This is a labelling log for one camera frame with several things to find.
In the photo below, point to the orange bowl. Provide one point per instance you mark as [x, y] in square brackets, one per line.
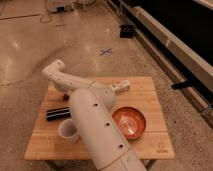
[130, 121]

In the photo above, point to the white ceramic cup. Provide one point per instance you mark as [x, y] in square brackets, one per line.
[68, 131]

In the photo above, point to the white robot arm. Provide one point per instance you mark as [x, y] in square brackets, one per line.
[90, 103]

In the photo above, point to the black box on floor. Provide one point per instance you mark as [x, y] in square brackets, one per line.
[126, 31]

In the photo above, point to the small white toy object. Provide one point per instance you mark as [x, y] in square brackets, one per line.
[120, 86]

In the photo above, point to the black striped rectangular block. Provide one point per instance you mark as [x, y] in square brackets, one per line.
[57, 113]

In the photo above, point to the grey device on floor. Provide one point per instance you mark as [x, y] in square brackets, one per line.
[54, 6]

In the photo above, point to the dark red pepper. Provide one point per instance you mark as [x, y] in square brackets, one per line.
[66, 97]

